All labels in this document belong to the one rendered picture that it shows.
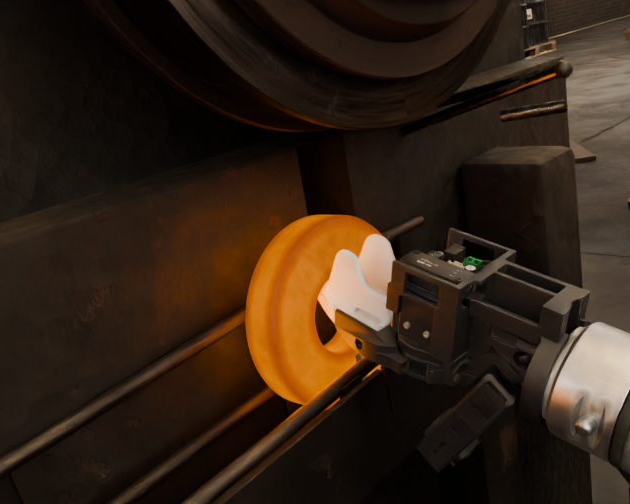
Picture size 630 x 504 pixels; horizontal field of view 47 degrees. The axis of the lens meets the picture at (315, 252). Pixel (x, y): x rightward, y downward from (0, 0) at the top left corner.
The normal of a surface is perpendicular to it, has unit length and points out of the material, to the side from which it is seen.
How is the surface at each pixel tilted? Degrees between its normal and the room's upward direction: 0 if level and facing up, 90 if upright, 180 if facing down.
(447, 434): 91
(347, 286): 90
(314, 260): 87
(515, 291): 90
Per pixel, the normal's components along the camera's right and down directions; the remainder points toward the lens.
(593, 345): -0.19, -0.75
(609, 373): -0.40, -0.49
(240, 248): 0.72, 0.09
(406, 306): -0.68, 0.33
